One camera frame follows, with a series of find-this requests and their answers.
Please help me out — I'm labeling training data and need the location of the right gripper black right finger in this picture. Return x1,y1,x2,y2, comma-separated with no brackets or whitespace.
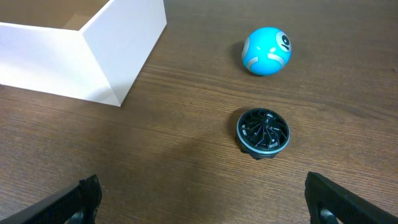
305,172,397,224

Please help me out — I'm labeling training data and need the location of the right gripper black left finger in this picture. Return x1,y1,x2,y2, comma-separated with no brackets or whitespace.
1,174,102,224

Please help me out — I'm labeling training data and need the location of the black round finned cap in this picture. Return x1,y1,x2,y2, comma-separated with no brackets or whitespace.
236,108,290,160

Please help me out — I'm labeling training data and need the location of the open white cardboard box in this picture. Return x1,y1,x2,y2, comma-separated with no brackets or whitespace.
1,0,167,106

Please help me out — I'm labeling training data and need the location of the blue ball with grey markings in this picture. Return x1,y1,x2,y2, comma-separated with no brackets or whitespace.
241,27,292,76

